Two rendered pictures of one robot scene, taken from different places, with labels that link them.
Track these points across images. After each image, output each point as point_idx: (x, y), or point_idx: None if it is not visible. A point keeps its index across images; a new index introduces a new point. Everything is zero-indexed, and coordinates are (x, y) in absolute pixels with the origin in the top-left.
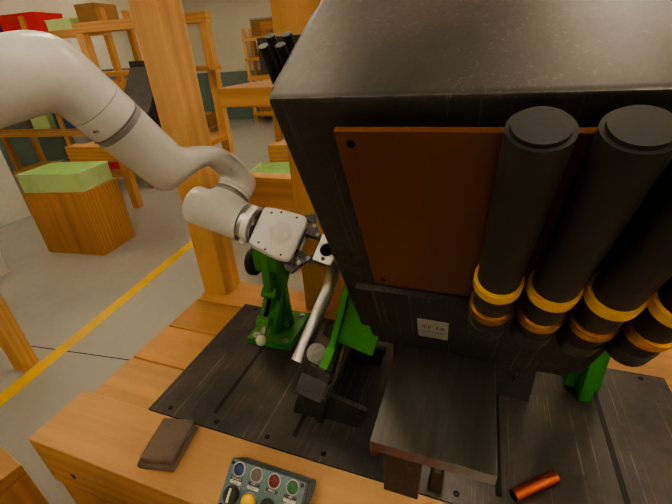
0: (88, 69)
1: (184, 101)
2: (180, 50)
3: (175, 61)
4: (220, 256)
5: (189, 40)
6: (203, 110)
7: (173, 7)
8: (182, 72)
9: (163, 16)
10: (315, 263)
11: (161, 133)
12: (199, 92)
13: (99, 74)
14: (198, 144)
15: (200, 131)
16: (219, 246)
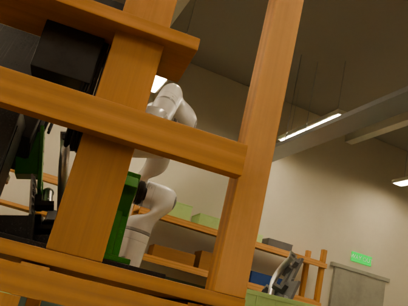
0: (161, 89)
1: (249, 88)
2: (260, 51)
3: (255, 61)
4: (217, 238)
5: (268, 38)
6: (256, 90)
7: (268, 23)
8: (256, 67)
9: (261, 36)
10: (71, 150)
11: (152, 105)
12: (259, 76)
13: (161, 90)
14: (244, 121)
15: (249, 109)
16: (220, 226)
